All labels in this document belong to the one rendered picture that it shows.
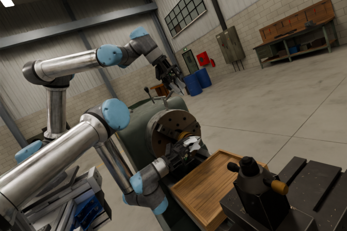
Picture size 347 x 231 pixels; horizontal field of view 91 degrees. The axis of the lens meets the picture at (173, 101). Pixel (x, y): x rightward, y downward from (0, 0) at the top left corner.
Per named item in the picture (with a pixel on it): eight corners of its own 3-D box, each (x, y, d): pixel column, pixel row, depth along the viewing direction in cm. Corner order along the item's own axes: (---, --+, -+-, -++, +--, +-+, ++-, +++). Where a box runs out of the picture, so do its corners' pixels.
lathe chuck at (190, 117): (155, 170, 98) (139, 118, 95) (198, 149, 111) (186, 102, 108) (160, 176, 89) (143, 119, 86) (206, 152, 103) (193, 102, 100)
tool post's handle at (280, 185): (263, 188, 36) (259, 179, 36) (269, 181, 37) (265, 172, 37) (284, 198, 32) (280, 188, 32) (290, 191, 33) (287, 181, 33)
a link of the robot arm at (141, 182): (136, 192, 71) (126, 175, 70) (157, 175, 75) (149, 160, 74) (140, 201, 64) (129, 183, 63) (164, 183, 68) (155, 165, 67)
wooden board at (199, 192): (173, 194, 86) (169, 188, 85) (221, 153, 100) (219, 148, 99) (210, 235, 59) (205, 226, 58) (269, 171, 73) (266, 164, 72)
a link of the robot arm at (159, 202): (154, 199, 79) (143, 180, 77) (173, 200, 73) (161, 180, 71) (144, 214, 73) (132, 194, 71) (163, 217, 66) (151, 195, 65)
